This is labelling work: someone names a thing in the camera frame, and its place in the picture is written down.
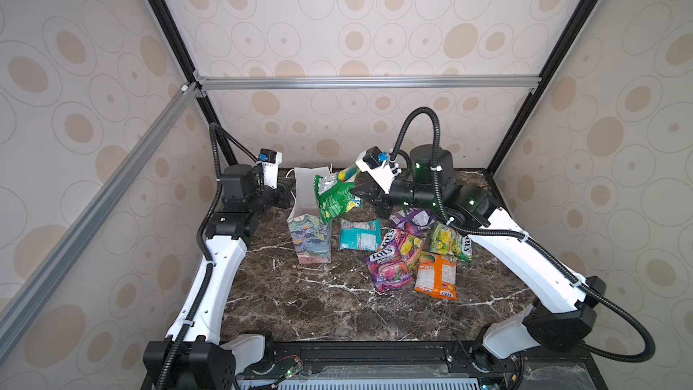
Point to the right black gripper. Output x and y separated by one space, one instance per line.
371 192

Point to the white patterned paper bag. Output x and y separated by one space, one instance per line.
310 235

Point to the left aluminium rail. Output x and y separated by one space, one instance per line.
37 291

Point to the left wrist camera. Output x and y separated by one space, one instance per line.
270 160

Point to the purple snack packet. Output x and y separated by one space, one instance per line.
412 221

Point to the aluminium rail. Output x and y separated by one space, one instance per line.
37 291
375 83

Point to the teal snack packet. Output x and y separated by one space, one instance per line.
362 236

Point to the yellow green snack packet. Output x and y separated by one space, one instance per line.
446 241

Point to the pink Fox's candy packet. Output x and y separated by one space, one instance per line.
391 266

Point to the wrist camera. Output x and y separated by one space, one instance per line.
378 165
270 160

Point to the orange Fox's snack packet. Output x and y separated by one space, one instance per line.
437 276

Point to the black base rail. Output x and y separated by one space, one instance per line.
414 365

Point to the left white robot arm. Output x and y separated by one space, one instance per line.
211 281

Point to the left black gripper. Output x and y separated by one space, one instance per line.
284 196

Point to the back aluminium rail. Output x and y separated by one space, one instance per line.
375 83

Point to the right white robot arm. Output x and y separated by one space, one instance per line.
561 315

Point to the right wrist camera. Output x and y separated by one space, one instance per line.
378 165

